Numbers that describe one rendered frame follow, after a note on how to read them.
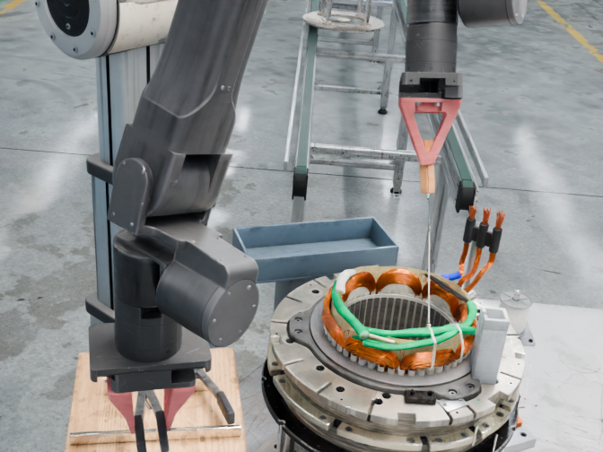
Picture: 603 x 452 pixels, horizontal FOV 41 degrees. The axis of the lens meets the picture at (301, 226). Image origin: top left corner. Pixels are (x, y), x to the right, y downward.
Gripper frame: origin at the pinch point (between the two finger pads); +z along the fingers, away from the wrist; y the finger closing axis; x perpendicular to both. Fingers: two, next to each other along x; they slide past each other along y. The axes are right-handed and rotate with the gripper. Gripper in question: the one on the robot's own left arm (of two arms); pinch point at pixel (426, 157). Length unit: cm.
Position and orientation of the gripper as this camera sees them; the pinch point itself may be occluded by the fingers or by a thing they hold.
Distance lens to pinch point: 92.8
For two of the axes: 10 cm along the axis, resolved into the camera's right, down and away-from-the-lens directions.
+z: -0.2, 9.9, 1.0
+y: 1.0, -1.0, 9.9
